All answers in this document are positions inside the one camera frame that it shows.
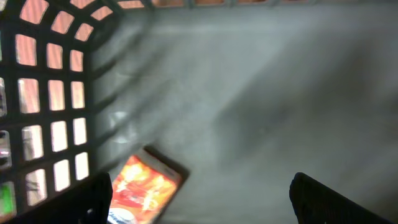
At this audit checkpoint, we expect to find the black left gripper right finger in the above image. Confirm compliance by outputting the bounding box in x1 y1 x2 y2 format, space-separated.
289 172 392 224

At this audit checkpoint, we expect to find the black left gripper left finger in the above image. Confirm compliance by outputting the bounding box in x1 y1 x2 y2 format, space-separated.
7 172 113 224

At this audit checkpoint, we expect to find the small orange box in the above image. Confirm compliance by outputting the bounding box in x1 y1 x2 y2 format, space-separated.
108 146 189 224

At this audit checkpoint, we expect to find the dark grey plastic basket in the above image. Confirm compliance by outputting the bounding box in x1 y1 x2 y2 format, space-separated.
1 1 397 223

